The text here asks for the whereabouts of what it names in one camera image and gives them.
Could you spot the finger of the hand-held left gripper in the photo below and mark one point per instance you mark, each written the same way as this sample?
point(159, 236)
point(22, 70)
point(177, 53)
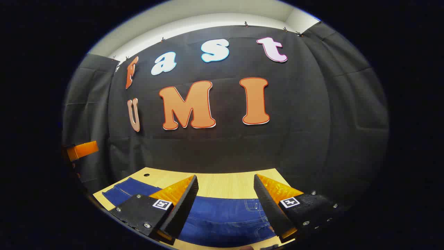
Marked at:
point(84, 150)

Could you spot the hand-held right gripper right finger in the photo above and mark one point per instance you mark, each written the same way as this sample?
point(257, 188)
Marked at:
point(269, 205)

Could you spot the blue denim jeans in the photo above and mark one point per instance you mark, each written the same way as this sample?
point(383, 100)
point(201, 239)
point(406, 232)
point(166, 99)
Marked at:
point(222, 218)

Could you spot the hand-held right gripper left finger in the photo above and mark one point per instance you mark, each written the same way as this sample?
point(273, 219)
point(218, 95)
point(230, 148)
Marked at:
point(184, 205)

